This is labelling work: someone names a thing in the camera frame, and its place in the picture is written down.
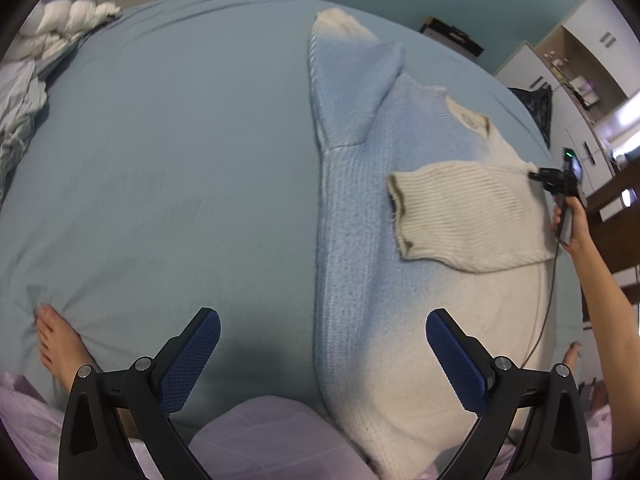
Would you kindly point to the person's right forearm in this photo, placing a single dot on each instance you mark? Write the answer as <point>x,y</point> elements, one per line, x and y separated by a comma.
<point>610,320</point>

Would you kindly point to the white cabinet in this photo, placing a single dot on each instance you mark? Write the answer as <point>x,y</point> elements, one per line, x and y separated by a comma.
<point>600,25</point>

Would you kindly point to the person's right foot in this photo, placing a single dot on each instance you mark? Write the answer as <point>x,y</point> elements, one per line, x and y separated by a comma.
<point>570,357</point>

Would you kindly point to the grey crumpled cloth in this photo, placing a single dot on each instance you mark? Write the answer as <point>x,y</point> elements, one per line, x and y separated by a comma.
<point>20,95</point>

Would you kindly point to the black plastic bag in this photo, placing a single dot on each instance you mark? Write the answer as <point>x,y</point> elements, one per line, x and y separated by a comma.
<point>537,105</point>

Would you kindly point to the lavender pants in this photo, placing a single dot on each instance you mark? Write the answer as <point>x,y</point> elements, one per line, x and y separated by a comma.
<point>265,435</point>

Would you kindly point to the person's right hand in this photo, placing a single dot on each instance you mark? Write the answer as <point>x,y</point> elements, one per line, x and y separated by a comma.
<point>581,230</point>

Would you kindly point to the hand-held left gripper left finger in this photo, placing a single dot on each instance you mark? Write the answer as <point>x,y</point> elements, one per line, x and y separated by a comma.
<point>192,355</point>

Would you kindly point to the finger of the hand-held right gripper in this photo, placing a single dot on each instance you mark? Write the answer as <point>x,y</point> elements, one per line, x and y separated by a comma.
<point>537,176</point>

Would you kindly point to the blue and white knit sweater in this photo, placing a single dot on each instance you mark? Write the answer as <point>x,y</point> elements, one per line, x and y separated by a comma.
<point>400,270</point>

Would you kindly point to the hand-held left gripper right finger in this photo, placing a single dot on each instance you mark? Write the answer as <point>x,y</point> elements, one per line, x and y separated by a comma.
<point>452,355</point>

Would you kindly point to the brown wooden chair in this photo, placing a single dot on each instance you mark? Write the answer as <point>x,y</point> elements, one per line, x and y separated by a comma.
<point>615,200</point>

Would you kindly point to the black box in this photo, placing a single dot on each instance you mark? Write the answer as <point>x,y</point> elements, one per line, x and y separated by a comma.
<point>452,35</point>

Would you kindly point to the person's foot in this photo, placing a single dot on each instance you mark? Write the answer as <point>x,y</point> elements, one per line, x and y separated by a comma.
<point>55,340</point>
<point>570,357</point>

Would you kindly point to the person's left foot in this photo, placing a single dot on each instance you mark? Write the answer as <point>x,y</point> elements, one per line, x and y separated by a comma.
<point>55,340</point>

